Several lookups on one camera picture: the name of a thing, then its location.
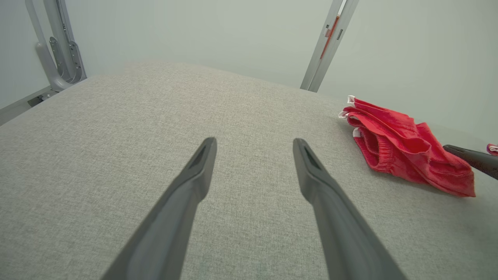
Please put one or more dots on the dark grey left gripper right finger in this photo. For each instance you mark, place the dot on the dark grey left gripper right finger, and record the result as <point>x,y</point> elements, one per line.
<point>338,225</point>

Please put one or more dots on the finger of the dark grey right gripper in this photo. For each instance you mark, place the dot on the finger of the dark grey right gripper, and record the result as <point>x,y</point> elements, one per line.
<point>478,159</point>

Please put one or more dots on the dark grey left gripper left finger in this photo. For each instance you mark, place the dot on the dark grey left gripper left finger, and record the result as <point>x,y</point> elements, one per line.
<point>175,217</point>

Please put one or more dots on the red shirt with white sleeves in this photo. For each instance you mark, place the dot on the red shirt with white sleeves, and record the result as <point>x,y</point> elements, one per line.
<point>493,149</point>

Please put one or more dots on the red shorts with white stripe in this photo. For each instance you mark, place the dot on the red shorts with white stripe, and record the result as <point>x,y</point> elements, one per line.
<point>404,147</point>

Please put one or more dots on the silver aluminium profile post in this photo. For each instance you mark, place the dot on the silver aluminium profile post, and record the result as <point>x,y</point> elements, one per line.
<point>328,46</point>

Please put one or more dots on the grey metal frame with brackets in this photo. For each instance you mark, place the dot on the grey metal frame with brackets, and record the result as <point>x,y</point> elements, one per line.
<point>62,50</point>

